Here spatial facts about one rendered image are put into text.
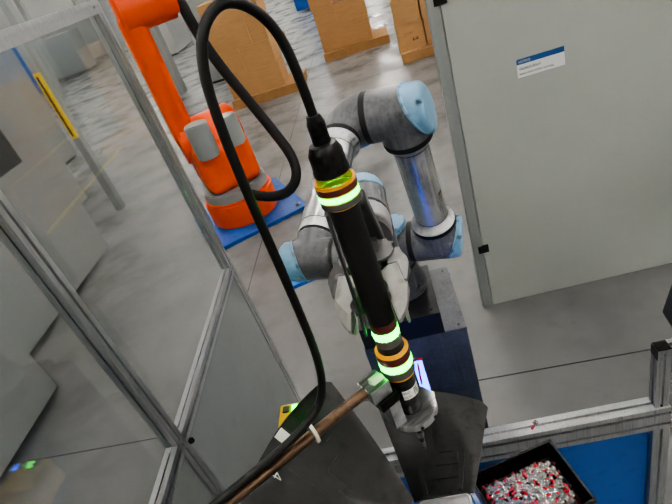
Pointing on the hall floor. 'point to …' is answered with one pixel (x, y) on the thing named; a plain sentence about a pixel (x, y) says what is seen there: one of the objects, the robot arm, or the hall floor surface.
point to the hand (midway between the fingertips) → (372, 314)
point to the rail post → (656, 465)
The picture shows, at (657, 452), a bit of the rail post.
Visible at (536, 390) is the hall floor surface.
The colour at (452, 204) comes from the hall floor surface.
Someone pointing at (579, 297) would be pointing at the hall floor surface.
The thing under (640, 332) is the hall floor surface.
